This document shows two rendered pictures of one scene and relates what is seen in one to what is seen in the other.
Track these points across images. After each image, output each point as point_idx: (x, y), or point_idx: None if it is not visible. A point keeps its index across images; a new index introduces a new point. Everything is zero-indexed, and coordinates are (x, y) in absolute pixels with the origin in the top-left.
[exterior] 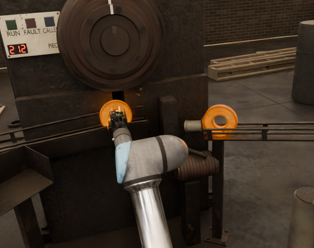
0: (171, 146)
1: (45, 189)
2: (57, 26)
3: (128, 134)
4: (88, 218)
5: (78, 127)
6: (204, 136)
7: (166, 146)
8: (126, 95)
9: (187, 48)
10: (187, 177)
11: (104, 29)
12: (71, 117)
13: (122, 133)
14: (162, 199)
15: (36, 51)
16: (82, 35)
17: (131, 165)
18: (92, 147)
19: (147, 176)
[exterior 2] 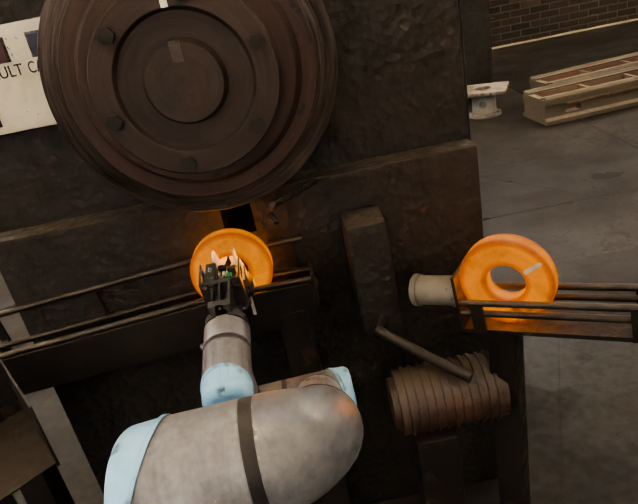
0: (280, 444)
1: (92, 437)
2: (39, 56)
3: (239, 335)
4: None
5: (149, 297)
6: (466, 319)
7: (261, 447)
8: (258, 214)
9: (416, 76)
10: (421, 428)
11: (150, 54)
12: (126, 276)
13: (222, 334)
14: (379, 455)
15: (22, 122)
16: (92, 75)
17: None
18: (178, 351)
19: None
